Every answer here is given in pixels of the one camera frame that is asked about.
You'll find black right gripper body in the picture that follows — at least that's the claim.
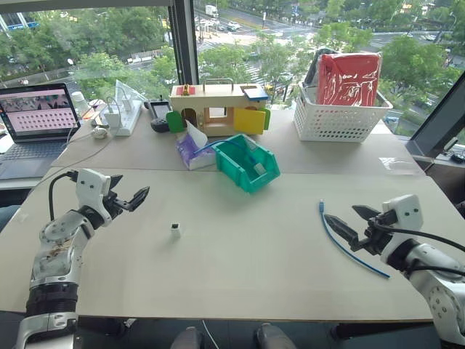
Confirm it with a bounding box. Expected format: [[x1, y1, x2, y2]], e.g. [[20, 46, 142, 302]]
[[357, 212, 395, 256]]

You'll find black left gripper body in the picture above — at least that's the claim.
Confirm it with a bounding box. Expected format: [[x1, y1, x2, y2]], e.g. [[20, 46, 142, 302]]
[[102, 187, 131, 220]]

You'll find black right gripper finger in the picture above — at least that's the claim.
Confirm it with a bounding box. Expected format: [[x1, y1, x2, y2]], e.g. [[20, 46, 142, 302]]
[[323, 214, 361, 252], [351, 204, 382, 220]]

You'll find white power strip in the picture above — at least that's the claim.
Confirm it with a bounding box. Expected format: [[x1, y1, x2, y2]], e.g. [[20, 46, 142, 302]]
[[102, 97, 143, 137]]

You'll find purple tissue pack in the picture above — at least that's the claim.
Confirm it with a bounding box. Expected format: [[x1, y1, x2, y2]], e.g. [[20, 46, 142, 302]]
[[174, 119, 218, 172]]

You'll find black handheld controller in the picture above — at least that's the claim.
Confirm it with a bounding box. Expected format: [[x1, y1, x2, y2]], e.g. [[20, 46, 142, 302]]
[[144, 97, 172, 135]]

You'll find white perforated plastic basket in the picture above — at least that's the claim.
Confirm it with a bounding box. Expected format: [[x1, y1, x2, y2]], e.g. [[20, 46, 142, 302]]
[[293, 81, 395, 143]]

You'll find open laptop computer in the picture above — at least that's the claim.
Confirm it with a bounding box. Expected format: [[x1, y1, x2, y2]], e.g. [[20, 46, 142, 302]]
[[0, 82, 82, 181]]

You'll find green plastic storage bin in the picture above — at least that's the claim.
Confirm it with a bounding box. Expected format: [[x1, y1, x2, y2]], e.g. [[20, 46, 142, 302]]
[[211, 133, 282, 194]]

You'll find wooden toy house with doors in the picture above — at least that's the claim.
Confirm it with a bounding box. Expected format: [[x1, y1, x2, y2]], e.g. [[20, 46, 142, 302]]
[[166, 77, 272, 138]]

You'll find red plastic-wrapped package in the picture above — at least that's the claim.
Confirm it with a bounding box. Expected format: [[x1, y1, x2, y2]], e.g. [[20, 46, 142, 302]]
[[315, 52, 384, 108]]

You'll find black item behind red package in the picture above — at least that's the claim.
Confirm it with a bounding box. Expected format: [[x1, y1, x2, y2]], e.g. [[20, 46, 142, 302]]
[[302, 47, 330, 89]]

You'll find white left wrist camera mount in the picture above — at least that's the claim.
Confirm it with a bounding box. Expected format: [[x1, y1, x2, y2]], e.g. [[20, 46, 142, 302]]
[[75, 168, 113, 223]]

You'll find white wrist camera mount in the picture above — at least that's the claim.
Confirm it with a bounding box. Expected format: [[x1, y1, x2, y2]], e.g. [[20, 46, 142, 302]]
[[381, 194, 424, 238], [75, 168, 113, 223]]

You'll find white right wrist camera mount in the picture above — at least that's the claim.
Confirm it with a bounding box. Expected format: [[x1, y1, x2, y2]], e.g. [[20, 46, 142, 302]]
[[381, 194, 424, 238]]

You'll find thin white charger cable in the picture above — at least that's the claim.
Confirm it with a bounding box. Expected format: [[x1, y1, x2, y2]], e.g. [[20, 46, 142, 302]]
[[34, 87, 126, 190]]

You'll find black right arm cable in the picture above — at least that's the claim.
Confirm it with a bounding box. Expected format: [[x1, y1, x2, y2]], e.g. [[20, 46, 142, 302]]
[[373, 220, 465, 277]]

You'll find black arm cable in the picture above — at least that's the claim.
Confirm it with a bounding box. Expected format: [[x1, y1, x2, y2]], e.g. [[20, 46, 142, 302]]
[[373, 220, 465, 277], [48, 170, 79, 221]]

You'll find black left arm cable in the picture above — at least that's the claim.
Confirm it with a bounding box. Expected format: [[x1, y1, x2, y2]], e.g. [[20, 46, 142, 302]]
[[48, 170, 79, 221]]

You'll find black window frame post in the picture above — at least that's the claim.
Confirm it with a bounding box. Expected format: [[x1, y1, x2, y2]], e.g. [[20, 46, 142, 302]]
[[168, 0, 201, 89]]

